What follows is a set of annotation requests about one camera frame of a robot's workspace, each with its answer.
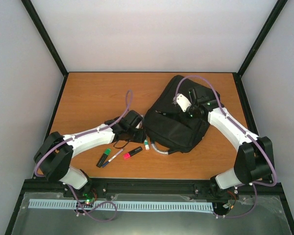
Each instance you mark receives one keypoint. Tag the right black frame post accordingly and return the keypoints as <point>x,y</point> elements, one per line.
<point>271,19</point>

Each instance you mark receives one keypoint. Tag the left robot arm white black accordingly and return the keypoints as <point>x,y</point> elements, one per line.
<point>53,159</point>

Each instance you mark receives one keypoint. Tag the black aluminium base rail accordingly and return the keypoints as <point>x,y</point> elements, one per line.
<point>106,188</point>

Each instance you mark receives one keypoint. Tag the green black highlighter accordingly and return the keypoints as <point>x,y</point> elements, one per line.
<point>103,157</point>

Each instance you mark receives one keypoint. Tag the light blue cable duct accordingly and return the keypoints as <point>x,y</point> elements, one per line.
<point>122,206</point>

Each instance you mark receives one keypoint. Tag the black frame post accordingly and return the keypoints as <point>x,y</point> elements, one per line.
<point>29,7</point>
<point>271,19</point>

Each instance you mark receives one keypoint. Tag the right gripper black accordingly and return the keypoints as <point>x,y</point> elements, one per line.
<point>189,120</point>

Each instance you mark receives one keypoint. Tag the pink black highlighter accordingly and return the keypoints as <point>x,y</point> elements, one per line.
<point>132,153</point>

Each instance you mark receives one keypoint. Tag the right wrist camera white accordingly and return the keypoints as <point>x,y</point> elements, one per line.
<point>182,101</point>

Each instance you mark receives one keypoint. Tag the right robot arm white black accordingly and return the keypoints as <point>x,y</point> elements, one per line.
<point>254,159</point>

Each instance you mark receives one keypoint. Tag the black student backpack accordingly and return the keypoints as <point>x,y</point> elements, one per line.
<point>169,129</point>

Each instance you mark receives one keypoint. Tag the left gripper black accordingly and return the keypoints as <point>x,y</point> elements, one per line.
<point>140,137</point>

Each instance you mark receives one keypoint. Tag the white glue stick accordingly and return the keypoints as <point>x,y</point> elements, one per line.
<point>146,144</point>

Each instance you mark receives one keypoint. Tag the left black frame post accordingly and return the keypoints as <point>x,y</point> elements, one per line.
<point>29,7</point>

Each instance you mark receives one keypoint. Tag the blue white marker pen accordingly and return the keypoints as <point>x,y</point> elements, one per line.
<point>112,158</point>

